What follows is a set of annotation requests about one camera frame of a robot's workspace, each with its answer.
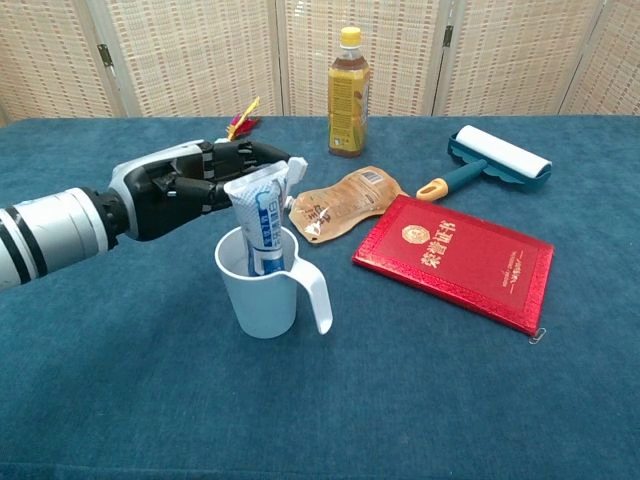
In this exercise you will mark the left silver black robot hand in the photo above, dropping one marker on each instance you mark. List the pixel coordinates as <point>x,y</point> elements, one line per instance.
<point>165,195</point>

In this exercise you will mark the blue white toothpaste tube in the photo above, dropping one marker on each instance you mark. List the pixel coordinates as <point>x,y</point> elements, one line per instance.
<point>260,210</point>

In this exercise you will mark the white toothbrush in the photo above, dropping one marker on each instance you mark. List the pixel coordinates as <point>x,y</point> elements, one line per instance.
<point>297,170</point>

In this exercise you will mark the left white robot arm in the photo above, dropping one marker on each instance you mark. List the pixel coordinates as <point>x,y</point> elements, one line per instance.
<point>50,235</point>

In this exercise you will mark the feather shuttlecock with green base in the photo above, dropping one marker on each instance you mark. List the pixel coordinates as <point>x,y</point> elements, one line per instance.
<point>242,122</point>

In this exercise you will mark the brown spout pouch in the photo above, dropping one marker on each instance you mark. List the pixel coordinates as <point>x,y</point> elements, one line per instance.
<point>345,205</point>

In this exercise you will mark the blue table cloth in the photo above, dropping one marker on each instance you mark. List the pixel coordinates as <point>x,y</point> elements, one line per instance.
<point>150,390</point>

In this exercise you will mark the yellow capped tea bottle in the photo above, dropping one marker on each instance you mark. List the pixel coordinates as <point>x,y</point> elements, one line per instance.
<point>348,110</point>

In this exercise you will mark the red certificate book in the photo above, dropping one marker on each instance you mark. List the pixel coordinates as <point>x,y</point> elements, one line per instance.
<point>460,260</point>

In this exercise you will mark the teal lint roller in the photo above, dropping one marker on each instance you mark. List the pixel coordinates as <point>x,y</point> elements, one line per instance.
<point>500,157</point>

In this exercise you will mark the woven folding screen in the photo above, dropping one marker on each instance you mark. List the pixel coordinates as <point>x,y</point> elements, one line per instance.
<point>500,55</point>

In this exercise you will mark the metal paper clip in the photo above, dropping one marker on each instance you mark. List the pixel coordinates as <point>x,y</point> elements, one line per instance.
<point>537,336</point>

